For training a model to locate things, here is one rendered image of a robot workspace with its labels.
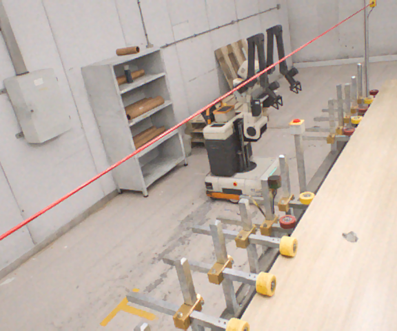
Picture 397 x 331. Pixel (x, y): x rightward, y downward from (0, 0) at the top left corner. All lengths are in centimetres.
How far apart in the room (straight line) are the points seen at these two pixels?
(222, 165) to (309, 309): 259
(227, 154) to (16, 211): 208
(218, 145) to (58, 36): 196
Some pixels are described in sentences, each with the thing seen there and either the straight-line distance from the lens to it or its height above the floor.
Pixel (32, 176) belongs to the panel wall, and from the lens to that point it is 413.
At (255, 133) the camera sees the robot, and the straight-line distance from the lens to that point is 381.
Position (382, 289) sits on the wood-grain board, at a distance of 164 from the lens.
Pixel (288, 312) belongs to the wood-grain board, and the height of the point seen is 90.
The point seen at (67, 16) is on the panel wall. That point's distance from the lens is 453.
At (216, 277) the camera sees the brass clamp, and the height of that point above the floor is 96.
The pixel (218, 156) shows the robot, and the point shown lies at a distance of 392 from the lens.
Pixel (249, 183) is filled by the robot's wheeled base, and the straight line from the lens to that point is 385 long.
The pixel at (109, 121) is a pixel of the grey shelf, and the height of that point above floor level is 94.
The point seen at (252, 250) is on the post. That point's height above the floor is 86.
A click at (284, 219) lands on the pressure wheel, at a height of 90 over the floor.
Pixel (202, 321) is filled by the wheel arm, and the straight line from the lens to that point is 148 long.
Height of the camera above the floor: 198
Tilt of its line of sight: 23 degrees down
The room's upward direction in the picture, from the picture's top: 12 degrees counter-clockwise
